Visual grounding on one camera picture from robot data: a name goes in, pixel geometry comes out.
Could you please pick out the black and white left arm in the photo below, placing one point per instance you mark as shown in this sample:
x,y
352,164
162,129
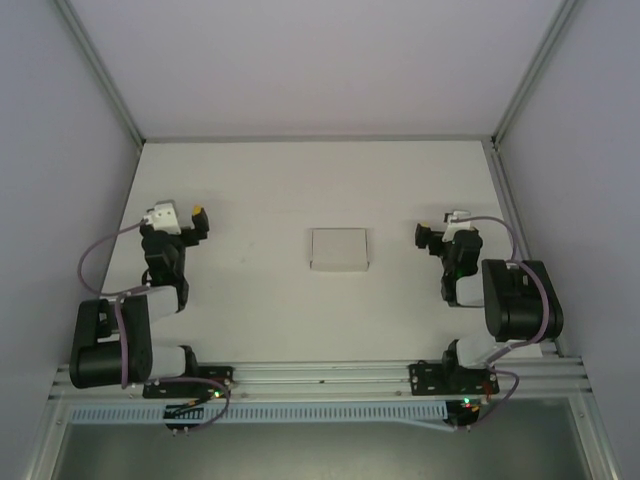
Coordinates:
x,y
100,360

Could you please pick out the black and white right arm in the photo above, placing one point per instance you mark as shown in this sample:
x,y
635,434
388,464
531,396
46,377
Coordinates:
x,y
520,310

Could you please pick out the black right controller board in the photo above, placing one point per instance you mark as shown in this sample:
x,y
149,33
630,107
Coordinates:
x,y
462,417

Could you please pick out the aluminium mounting beam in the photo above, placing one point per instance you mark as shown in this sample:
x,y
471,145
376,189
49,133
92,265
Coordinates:
x,y
320,375

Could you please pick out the grey metal sheet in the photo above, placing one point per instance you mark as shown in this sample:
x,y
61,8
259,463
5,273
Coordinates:
x,y
320,455

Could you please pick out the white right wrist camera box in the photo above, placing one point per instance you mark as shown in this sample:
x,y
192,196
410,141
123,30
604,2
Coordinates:
x,y
452,230

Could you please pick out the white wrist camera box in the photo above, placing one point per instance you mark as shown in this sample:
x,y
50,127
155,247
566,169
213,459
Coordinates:
x,y
162,216
452,230

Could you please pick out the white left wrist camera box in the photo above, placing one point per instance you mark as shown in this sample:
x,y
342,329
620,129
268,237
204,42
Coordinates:
x,y
162,216

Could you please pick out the aluminium table side rail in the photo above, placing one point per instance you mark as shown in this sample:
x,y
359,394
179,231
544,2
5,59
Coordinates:
x,y
505,200

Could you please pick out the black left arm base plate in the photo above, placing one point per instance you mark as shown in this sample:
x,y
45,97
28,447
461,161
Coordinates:
x,y
215,372

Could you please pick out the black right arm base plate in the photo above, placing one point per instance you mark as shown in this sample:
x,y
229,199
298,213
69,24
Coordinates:
x,y
422,380

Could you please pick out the grey wall base rail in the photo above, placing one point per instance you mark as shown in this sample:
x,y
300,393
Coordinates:
x,y
320,139

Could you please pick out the aluminium frame corner post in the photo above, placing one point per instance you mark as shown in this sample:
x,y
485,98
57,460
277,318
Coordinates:
x,y
532,75
107,80

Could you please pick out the aluminium frame side rail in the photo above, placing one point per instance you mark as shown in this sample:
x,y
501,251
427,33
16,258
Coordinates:
x,y
597,440
47,440

